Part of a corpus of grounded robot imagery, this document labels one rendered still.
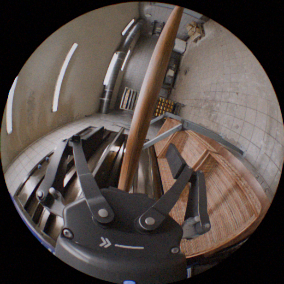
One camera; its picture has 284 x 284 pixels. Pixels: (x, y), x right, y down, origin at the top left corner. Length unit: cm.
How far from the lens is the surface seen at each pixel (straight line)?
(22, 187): 107
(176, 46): 539
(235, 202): 66
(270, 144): 123
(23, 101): 146
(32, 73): 151
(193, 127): 61
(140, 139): 16
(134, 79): 531
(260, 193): 62
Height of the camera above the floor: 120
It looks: 6 degrees down
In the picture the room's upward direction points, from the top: 76 degrees counter-clockwise
